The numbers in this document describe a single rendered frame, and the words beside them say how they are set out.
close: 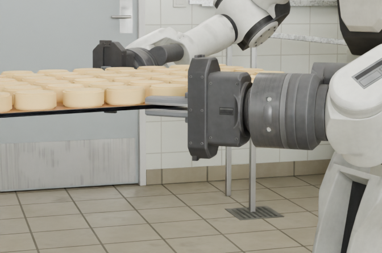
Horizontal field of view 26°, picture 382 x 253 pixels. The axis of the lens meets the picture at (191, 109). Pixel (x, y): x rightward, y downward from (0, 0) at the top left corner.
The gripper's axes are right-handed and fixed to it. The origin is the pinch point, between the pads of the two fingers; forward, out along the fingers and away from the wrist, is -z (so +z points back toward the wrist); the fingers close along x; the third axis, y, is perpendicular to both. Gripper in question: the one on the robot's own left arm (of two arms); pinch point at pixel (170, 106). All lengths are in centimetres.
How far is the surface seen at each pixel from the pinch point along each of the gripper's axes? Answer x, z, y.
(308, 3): 17, -69, -439
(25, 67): -22, -218, -339
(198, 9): 13, -129, -398
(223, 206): -97, -96, -343
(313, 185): -97, -58, -414
